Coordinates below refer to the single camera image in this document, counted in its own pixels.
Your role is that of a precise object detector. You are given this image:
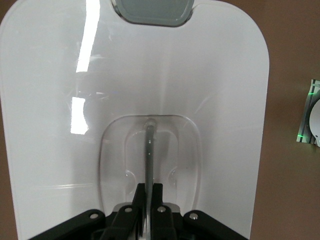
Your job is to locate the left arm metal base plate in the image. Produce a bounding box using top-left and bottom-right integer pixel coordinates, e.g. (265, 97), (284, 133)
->
(296, 78), (320, 146)

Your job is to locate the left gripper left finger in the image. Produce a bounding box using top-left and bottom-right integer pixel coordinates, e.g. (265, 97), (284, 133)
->
(101, 183), (151, 240)

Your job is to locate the white box lid with handle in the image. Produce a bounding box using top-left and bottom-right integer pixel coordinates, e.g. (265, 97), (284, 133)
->
(0, 0), (271, 240)

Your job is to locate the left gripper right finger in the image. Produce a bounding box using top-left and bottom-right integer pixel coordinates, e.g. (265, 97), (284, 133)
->
(147, 183), (182, 240)

